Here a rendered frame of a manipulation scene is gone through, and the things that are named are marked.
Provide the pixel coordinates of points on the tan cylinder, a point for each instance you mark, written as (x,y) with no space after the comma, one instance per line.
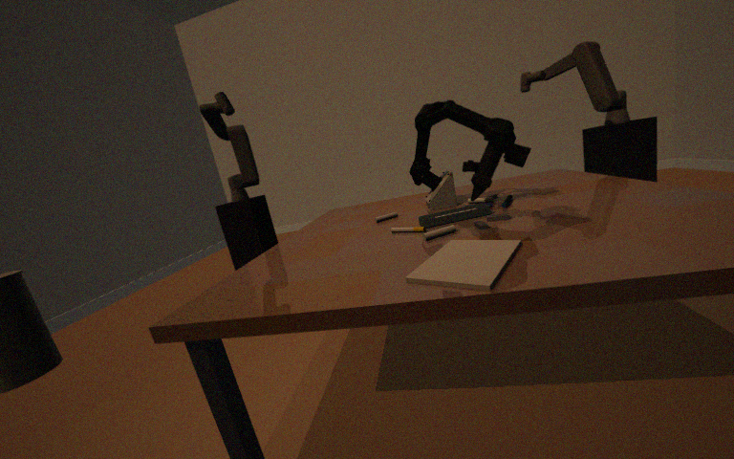
(385,217)
(438,232)
(482,200)

